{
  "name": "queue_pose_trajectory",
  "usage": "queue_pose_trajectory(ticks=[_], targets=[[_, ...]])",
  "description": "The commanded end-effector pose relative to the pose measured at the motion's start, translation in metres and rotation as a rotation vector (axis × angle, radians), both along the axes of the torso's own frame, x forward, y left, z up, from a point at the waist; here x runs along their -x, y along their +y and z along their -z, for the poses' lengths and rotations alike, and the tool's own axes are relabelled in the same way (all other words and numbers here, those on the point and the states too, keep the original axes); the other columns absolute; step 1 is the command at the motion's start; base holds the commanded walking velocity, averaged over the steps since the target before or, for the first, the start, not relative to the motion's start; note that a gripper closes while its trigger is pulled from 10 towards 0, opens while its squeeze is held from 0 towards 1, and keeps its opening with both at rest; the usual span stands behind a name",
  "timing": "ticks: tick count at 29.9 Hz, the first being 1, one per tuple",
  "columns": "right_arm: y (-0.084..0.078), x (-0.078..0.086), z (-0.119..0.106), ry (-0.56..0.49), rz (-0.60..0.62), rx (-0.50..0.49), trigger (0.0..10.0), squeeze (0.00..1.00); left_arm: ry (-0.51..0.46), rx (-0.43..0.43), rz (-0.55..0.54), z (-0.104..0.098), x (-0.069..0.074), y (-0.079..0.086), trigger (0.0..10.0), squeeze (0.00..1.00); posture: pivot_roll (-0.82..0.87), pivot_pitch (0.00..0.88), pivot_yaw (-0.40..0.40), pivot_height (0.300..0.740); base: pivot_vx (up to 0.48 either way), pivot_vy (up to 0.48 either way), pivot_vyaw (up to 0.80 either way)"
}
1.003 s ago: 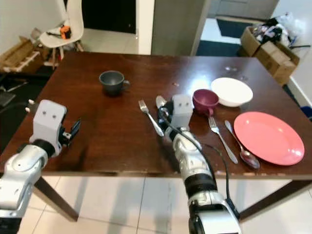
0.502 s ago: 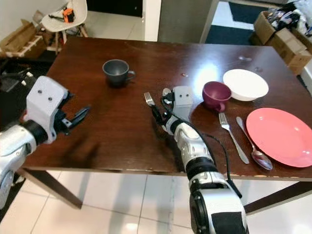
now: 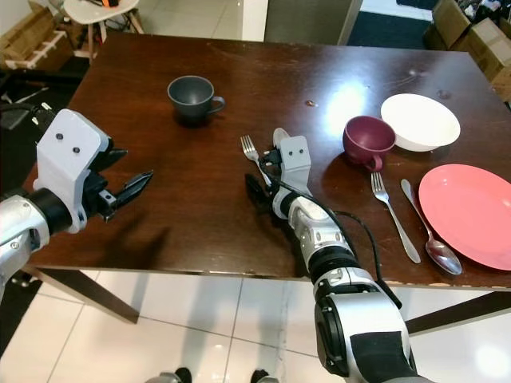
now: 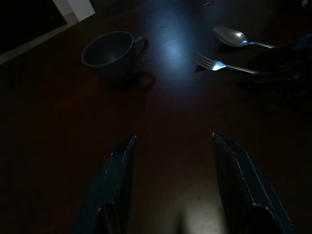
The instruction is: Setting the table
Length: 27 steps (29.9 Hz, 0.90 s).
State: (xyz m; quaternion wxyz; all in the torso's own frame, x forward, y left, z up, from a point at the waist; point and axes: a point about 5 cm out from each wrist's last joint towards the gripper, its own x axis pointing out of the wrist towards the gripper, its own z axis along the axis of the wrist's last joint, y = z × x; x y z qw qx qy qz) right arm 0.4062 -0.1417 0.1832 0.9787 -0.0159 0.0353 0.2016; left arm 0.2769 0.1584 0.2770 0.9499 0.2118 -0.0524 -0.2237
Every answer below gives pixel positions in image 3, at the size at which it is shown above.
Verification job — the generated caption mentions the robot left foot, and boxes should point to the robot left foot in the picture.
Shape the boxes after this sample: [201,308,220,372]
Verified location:
[147,367,194,383]

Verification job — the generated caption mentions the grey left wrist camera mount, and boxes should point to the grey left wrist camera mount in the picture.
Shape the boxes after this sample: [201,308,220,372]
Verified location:
[35,109,112,235]

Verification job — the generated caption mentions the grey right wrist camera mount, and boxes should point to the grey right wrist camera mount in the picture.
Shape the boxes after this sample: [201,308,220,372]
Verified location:
[282,135,313,198]

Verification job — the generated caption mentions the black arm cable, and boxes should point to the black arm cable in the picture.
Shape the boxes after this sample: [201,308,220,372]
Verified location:
[0,97,58,128]
[273,174,405,310]

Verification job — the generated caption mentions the pink plate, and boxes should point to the pink plate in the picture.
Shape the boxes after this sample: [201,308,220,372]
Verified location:
[418,164,511,271]

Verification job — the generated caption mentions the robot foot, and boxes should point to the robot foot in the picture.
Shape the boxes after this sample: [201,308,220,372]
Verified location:
[147,367,194,383]
[250,369,279,383]

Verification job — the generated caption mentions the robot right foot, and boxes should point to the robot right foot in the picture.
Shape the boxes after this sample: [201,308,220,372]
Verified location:
[250,369,279,383]

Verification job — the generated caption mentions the dark blue rug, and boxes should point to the dark blue rug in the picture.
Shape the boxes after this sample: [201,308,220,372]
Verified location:
[345,8,442,50]

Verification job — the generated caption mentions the maroon cup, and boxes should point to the maroon cup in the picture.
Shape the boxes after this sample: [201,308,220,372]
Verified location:
[342,116,398,173]

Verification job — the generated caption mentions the dark grey cup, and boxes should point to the dark grey cup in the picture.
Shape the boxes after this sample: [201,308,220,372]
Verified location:
[167,76,227,125]

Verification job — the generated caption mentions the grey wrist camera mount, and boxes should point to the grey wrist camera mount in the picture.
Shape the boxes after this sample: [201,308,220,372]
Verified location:
[35,109,112,235]
[282,135,313,198]

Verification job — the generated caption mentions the open cardboard box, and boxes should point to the open cardboard box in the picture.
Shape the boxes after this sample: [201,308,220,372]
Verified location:
[0,3,74,74]

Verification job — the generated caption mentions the white round side table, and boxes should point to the white round side table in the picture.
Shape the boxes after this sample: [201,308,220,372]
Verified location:
[61,0,145,63]

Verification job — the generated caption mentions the dark wooden table leg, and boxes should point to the dark wooden table leg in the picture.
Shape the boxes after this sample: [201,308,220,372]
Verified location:
[22,268,141,325]
[404,290,511,336]

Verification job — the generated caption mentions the white bowl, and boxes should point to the white bowl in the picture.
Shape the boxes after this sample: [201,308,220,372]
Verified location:
[380,93,462,153]

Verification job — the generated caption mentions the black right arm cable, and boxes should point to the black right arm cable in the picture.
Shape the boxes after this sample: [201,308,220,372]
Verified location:
[273,174,405,310]

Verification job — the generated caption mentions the silver spoon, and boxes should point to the silver spoon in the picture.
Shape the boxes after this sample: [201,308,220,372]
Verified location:
[400,179,464,277]
[272,128,291,151]

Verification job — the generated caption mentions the silver fork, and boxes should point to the silver fork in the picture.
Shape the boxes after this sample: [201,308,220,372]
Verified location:
[370,172,422,265]
[240,135,275,189]

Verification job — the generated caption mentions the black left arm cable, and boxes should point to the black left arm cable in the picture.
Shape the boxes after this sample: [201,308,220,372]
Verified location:
[0,97,58,128]

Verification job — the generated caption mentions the stacked brown cardboard boxes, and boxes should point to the stacked brown cardboard boxes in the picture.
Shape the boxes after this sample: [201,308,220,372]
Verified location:
[422,0,511,103]

